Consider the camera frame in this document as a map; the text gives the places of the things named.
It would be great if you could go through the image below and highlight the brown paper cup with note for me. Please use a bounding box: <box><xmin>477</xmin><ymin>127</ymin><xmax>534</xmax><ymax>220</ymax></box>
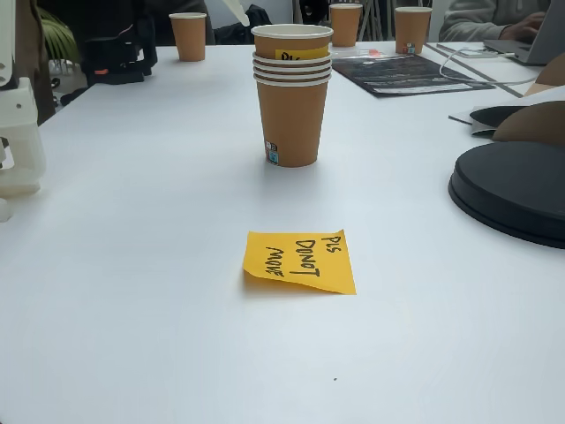
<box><xmin>250</xmin><ymin>24</ymin><xmax>335</xmax><ymax>62</ymax></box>

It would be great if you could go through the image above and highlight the yellow handwritten sticky note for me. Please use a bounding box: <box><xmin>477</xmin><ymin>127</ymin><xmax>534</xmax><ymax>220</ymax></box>
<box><xmin>241</xmin><ymin>228</ymin><xmax>358</xmax><ymax>296</ymax></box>
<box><xmin>275</xmin><ymin>48</ymin><xmax>330</xmax><ymax>63</ymax></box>

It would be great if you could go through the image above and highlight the person's hand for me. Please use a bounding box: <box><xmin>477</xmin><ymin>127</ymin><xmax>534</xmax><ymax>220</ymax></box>
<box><xmin>501</xmin><ymin>11</ymin><xmax>548</xmax><ymax>44</ymax></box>

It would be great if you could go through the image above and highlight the black bag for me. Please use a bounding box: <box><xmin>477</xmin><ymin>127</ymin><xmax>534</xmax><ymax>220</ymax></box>
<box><xmin>214</xmin><ymin>4</ymin><xmax>275</xmax><ymax>45</ymax></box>

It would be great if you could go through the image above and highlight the black printed sheet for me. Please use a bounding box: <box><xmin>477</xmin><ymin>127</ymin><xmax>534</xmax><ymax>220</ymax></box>
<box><xmin>331</xmin><ymin>52</ymin><xmax>498</xmax><ymax>98</ymax></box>

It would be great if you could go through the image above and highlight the green plant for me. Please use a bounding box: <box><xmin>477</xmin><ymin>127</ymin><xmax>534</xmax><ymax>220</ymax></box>
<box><xmin>37</xmin><ymin>6</ymin><xmax>84</xmax><ymax>65</ymax></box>

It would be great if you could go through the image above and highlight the person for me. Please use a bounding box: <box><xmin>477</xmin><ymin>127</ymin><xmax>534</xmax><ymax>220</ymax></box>
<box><xmin>439</xmin><ymin>0</ymin><xmax>553</xmax><ymax>43</ymax></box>

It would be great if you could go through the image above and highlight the black curved sheet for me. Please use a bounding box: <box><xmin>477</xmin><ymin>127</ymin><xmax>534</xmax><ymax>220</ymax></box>
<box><xmin>469</xmin><ymin>104</ymin><xmax>531</xmax><ymax>130</ymax></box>

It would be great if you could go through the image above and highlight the silver laptop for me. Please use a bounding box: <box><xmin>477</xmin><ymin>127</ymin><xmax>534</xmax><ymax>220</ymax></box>
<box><xmin>483</xmin><ymin>0</ymin><xmax>565</xmax><ymax>66</ymax></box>

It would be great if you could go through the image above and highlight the white paper sheet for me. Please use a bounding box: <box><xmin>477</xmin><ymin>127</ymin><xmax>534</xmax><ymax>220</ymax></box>
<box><xmin>448</xmin><ymin>86</ymin><xmax>565</xmax><ymax>138</ymax></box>

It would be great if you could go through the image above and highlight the brown curved cardboard piece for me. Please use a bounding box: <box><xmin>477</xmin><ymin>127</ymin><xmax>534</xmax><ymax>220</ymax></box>
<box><xmin>523</xmin><ymin>56</ymin><xmax>565</xmax><ymax>97</ymax></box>
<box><xmin>492</xmin><ymin>100</ymin><xmax>565</xmax><ymax>147</ymax></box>

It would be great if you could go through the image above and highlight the black round disc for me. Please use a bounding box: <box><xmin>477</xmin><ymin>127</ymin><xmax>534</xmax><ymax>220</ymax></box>
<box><xmin>448</xmin><ymin>140</ymin><xmax>565</xmax><ymax>251</ymax></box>

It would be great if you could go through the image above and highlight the white charging cable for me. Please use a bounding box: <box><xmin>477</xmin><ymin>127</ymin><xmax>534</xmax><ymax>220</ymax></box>
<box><xmin>439</xmin><ymin>47</ymin><xmax>542</xmax><ymax>87</ymax></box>

